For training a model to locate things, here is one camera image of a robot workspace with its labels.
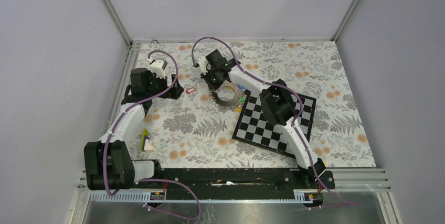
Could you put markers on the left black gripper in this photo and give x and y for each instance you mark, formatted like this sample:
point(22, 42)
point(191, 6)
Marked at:
point(174, 92)

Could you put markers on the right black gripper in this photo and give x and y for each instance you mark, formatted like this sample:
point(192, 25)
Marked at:
point(213, 86)

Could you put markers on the red key tag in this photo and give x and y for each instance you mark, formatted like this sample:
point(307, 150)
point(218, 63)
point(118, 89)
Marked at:
point(190, 90)

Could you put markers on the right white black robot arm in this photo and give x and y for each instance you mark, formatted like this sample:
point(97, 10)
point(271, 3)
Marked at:
point(278, 105)

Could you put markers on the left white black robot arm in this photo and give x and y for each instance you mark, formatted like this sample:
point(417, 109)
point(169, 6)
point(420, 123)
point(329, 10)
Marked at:
point(107, 161)

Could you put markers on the floral patterned table mat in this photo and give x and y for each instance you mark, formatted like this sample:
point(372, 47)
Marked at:
point(195, 132)

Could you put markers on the yellow purple white small object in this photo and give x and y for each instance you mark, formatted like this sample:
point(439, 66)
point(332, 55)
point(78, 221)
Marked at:
point(145, 145)

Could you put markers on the black white checkerboard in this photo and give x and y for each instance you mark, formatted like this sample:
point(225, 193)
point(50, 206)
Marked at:
point(254, 126)

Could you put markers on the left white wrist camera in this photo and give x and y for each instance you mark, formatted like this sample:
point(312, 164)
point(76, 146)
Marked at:
point(157, 67)

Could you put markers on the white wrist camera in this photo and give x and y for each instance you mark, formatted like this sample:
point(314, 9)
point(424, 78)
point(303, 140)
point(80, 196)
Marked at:
point(157, 67)
point(203, 64)

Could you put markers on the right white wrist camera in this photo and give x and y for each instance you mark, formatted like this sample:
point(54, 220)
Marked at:
point(203, 64)

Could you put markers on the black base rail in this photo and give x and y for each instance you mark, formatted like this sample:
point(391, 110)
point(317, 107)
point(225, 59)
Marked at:
point(236, 183)

